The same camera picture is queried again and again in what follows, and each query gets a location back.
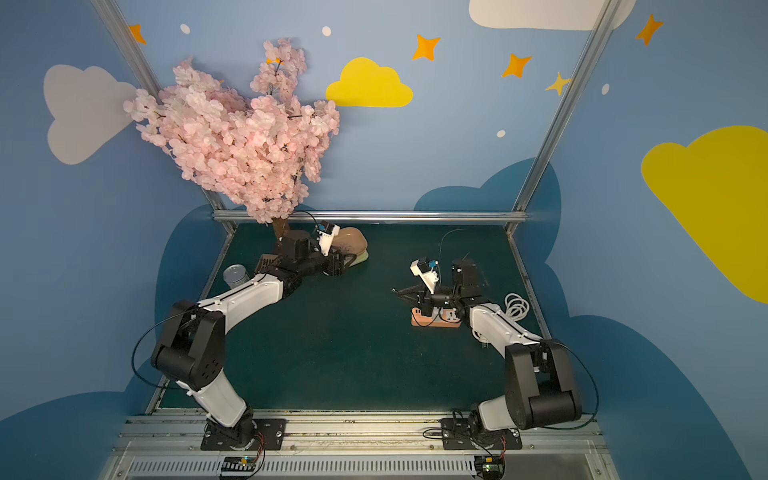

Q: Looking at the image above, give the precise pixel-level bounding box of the white power strip cord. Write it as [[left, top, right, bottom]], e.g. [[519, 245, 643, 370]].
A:
[[502, 292, 532, 322]]

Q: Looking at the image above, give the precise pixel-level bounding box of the small green circuit board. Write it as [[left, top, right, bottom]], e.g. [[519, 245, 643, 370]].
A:
[[219, 456, 259, 478]]

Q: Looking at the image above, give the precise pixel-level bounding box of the green electronic kitchen scale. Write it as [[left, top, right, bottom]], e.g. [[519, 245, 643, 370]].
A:
[[351, 250, 369, 266]]

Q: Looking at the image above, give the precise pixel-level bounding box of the artificial cherry blossom tree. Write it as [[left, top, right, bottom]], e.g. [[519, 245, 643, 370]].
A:
[[123, 39, 340, 237]]

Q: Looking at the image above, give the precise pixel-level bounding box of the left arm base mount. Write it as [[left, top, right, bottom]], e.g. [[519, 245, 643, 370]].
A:
[[200, 415, 287, 451]]

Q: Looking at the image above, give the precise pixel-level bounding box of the silver tin can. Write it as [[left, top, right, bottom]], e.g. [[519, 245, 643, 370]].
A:
[[222, 264, 250, 289]]

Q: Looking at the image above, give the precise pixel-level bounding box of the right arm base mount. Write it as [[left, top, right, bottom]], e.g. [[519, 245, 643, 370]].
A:
[[439, 411, 523, 452]]

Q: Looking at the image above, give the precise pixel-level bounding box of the pink panda pet bowl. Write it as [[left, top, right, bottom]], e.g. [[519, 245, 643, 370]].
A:
[[332, 227, 368, 256]]

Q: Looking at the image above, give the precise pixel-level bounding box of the orange power strip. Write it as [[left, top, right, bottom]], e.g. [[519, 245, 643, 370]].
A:
[[411, 308, 462, 328]]

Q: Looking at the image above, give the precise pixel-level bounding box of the aluminium frame rail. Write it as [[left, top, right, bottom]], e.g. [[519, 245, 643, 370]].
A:
[[212, 209, 529, 225]]

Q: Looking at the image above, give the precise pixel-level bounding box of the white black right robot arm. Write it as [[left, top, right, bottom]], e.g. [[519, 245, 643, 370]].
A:
[[395, 257, 583, 431]]

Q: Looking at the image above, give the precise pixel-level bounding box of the small black controller box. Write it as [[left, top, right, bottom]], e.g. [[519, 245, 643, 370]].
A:
[[474, 455, 505, 480]]

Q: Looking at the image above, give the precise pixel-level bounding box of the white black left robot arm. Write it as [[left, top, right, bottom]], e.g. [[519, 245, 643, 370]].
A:
[[151, 224, 368, 430]]

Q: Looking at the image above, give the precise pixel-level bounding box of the brown plastic litter scoop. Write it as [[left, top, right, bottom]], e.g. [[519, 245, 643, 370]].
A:
[[254, 254, 278, 274]]

